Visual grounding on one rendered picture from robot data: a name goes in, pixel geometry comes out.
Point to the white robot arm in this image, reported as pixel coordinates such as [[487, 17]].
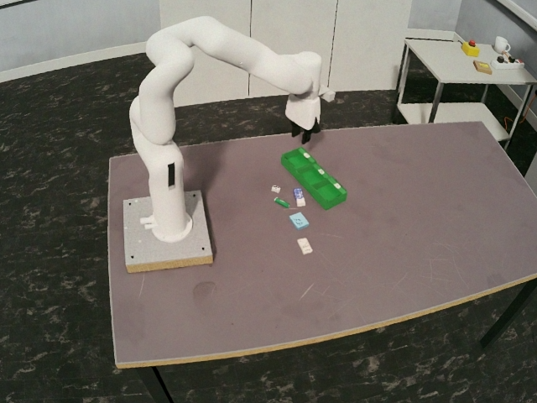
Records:
[[152, 115]]

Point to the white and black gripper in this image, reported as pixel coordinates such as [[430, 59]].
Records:
[[303, 113]]

